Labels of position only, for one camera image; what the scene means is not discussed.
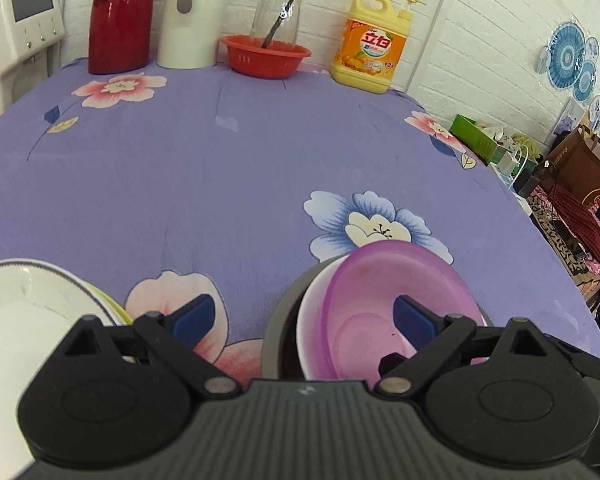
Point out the clear glass pitcher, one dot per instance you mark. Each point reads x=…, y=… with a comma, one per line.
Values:
x=257, y=30

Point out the yellow plate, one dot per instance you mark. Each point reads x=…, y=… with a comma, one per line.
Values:
x=101, y=306

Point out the purple floral tablecloth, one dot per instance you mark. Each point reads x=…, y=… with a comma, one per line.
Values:
x=157, y=185

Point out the purple plastic bowl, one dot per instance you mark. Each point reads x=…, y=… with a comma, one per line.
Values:
x=358, y=325

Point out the white water dispenser machine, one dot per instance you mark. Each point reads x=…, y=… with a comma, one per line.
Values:
x=28, y=28

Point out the white silver-rimmed plate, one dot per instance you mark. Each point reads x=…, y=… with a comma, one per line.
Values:
x=37, y=302

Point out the yellow detergent bottle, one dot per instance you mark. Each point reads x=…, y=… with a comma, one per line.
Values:
x=372, y=44

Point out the red plastic basket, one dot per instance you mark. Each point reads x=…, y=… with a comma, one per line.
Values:
x=279, y=60

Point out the blue paper fan decoration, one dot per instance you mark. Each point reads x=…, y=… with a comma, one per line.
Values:
x=569, y=60

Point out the red thermos jug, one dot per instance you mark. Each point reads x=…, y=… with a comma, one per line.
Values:
x=119, y=38

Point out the black stirring stick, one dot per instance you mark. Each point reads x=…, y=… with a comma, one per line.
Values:
x=280, y=16

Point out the white thermos jug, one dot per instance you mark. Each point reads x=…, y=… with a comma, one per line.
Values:
x=190, y=33

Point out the green box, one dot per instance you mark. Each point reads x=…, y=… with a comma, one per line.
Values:
x=465, y=130

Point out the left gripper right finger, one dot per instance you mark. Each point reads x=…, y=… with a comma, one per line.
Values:
x=439, y=341

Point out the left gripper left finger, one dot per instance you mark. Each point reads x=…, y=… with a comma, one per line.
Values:
x=171, y=339

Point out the brown paper bag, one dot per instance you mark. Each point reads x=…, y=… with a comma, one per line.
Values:
x=574, y=165

